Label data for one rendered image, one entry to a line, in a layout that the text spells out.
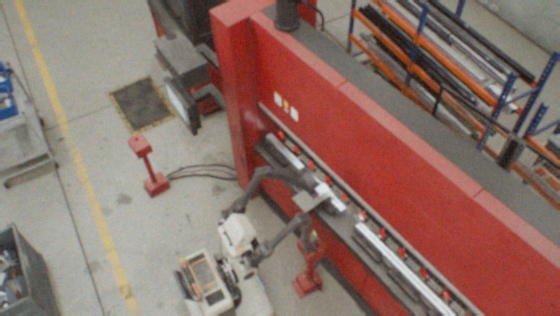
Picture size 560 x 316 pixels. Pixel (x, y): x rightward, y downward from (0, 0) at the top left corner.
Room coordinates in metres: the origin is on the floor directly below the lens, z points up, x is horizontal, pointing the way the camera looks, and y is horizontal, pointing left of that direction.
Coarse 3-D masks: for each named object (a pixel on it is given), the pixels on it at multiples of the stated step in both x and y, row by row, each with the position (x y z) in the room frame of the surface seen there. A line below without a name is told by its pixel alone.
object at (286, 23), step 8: (280, 0) 2.84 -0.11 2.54; (288, 0) 2.81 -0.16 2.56; (296, 0) 2.76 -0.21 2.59; (304, 0) 2.74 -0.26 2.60; (280, 8) 2.84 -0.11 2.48; (288, 8) 2.82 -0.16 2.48; (296, 8) 2.86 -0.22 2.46; (312, 8) 2.73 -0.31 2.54; (280, 16) 2.84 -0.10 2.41; (288, 16) 2.82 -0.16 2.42; (296, 16) 2.86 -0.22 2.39; (280, 24) 2.84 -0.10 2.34; (288, 24) 2.82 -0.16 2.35; (296, 24) 2.85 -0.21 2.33; (288, 32) 2.80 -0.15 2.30
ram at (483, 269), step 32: (256, 64) 3.02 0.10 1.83; (288, 64) 2.67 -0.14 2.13; (288, 96) 2.67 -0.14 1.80; (320, 96) 2.37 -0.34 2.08; (288, 128) 2.68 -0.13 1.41; (320, 128) 2.36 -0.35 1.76; (352, 128) 2.11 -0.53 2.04; (352, 160) 2.07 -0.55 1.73; (384, 160) 1.86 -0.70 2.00; (384, 192) 1.81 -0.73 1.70; (416, 192) 1.63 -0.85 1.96; (384, 224) 1.76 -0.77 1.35; (416, 224) 1.57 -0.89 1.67; (448, 224) 1.41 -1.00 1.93; (416, 256) 1.50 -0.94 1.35; (448, 256) 1.34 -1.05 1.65; (480, 256) 1.21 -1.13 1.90; (512, 256) 1.11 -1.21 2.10; (480, 288) 1.13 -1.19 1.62; (512, 288) 1.03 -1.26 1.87; (544, 288) 0.94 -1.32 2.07
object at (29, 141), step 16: (16, 80) 4.08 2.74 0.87; (16, 96) 3.88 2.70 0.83; (32, 112) 4.12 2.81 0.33; (0, 128) 3.43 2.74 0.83; (16, 128) 3.88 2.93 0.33; (32, 128) 3.49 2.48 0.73; (0, 144) 3.65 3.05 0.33; (16, 144) 3.64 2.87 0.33; (32, 144) 3.62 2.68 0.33; (0, 160) 3.42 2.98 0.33; (16, 160) 3.41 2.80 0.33; (48, 160) 3.48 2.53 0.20; (0, 176) 3.31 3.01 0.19
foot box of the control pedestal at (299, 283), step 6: (300, 276) 1.95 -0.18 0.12; (318, 276) 1.94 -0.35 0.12; (294, 282) 1.94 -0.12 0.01; (300, 282) 1.89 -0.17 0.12; (312, 282) 1.88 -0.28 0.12; (318, 282) 1.88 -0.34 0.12; (294, 288) 1.88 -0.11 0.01; (300, 288) 1.88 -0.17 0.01; (306, 288) 1.83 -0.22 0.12; (312, 288) 1.84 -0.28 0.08; (318, 288) 1.86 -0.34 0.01; (300, 294) 1.82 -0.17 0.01; (306, 294) 1.81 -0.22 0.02
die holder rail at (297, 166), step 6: (270, 138) 2.96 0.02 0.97; (276, 138) 2.95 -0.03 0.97; (276, 144) 2.88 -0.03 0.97; (282, 144) 2.87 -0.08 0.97; (276, 150) 2.86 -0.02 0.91; (282, 150) 2.80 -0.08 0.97; (282, 156) 2.78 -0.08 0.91; (288, 156) 2.73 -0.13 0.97; (294, 156) 2.73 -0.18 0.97; (288, 162) 2.71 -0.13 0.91; (294, 162) 2.66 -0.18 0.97; (300, 162) 2.65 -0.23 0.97; (294, 168) 2.64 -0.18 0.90; (300, 168) 2.59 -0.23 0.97; (300, 174) 2.59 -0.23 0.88
